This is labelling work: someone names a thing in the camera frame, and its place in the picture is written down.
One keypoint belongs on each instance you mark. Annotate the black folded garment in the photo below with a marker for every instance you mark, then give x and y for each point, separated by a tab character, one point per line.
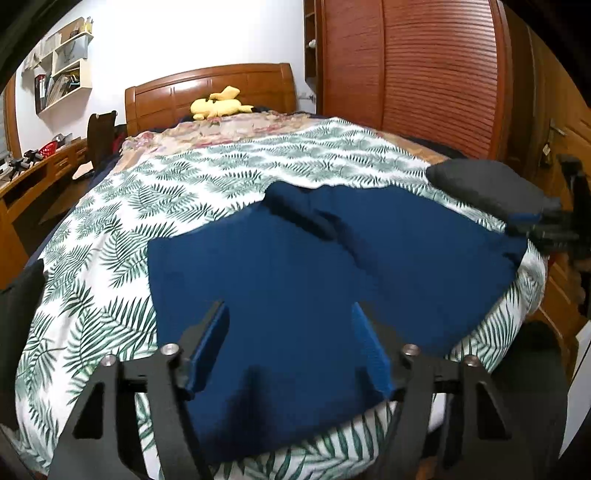
19	302

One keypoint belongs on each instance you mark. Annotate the navy blue suit jacket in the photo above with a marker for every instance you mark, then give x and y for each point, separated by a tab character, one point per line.
290	268

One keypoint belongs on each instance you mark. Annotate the wooden desk cabinet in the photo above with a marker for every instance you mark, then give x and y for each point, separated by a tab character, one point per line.
26	199

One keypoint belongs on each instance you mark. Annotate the red basket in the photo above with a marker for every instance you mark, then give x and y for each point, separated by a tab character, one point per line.
49	149

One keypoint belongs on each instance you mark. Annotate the dark wooden chair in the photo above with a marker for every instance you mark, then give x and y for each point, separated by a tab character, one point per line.
100	137

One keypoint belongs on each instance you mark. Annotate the wooden headboard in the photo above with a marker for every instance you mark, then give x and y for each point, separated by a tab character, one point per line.
164	102

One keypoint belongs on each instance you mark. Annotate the wooden louvered wardrobe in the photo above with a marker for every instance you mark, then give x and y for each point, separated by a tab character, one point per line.
472	76

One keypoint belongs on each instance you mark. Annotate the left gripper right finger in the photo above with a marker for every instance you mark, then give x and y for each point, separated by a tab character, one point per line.
478	439

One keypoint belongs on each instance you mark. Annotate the white wall shelf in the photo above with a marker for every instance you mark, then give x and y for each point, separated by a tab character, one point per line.
57	67

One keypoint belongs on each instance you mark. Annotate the yellow plush toy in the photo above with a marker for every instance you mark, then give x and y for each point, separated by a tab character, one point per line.
220	104

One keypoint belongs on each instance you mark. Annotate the dark grey folded garment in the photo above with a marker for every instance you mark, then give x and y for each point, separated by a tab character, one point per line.
494	188

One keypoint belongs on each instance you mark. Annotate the floral blanket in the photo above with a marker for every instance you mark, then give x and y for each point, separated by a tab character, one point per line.
220	130

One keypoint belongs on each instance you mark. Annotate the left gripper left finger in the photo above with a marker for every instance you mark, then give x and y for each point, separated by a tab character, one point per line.
101	437

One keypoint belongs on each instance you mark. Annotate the palm leaf print bedsheet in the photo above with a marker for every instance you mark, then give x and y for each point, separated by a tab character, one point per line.
97	297

